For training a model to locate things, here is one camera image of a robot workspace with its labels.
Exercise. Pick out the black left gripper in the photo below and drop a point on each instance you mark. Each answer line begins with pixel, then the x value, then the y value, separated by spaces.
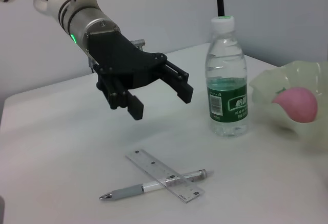
pixel 120 60

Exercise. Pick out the clear plastic ruler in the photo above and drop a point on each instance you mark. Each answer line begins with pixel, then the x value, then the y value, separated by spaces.
pixel 159 170

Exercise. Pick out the clear green-label water bottle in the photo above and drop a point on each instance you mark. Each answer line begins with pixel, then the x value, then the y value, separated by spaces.
pixel 226 67

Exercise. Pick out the pink toy peach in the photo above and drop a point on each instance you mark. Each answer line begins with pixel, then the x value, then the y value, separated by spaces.
pixel 297 103

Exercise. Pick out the silver white ballpoint pen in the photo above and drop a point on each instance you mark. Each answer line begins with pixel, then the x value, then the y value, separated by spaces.
pixel 128 190

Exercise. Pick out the pale green glass fruit bowl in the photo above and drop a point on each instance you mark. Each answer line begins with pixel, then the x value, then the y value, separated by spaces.
pixel 294 80

